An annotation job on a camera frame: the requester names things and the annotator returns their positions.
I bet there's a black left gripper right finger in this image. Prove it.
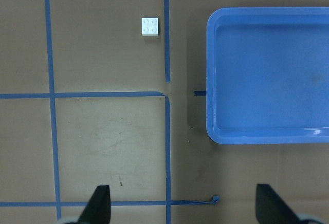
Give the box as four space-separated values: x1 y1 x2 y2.
256 183 300 223

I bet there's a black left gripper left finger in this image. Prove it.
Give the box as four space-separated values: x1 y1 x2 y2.
78 185 111 224

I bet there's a white building block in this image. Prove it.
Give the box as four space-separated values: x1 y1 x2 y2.
141 17 159 36

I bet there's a blue plastic tray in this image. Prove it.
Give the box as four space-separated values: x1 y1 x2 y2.
206 7 328 145

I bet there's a brown paper table cover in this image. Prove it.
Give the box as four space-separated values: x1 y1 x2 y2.
1 0 328 223

